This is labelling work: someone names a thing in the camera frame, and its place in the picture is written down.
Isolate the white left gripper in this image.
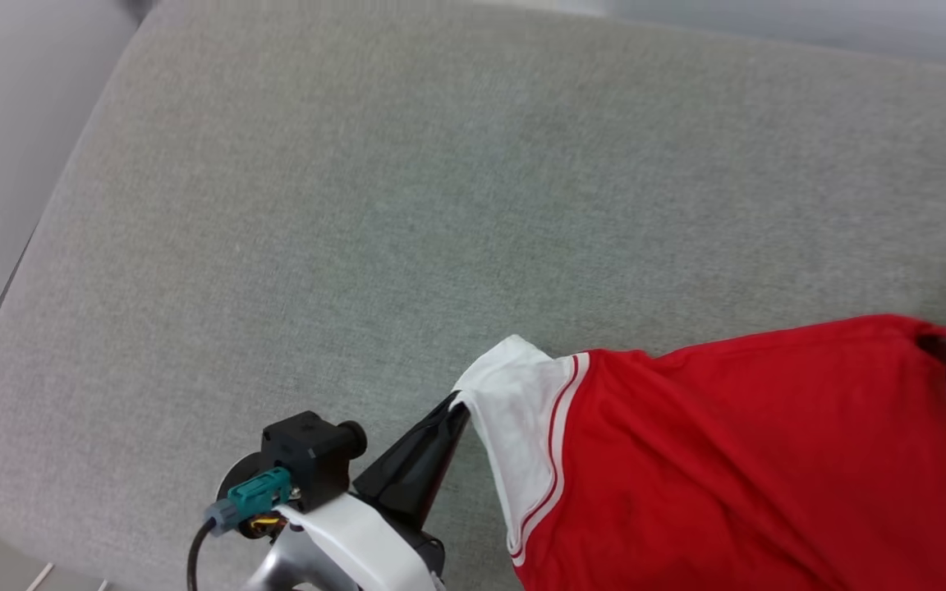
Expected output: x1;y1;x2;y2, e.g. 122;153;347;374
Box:
274;392;472;591

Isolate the red and white jersey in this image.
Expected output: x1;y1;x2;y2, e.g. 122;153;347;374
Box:
451;314;946;591

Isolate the teal left camera connector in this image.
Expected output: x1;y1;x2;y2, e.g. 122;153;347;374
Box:
204;466;293;536

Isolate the black left camera cable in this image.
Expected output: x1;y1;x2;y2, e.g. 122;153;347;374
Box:
186;519;219;591

